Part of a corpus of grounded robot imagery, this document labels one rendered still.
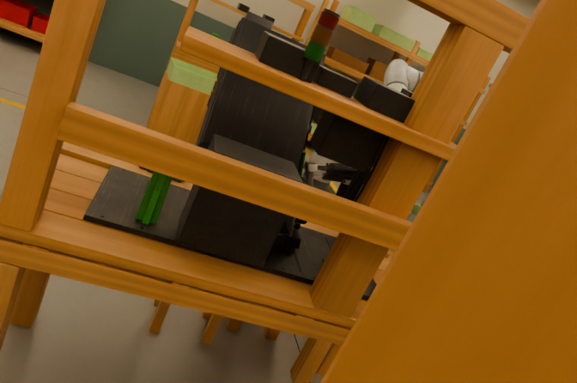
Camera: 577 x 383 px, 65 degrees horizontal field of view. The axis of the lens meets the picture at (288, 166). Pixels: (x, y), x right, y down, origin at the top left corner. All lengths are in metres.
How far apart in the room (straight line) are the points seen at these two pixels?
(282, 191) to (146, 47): 6.03
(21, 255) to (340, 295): 0.96
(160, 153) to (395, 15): 6.88
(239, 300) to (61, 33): 0.91
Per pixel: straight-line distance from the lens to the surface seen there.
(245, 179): 1.23
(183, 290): 1.47
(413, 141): 1.33
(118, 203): 1.63
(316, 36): 1.24
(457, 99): 1.39
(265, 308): 1.53
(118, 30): 7.16
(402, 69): 2.12
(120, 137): 1.21
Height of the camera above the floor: 1.67
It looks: 16 degrees down
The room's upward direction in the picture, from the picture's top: 25 degrees clockwise
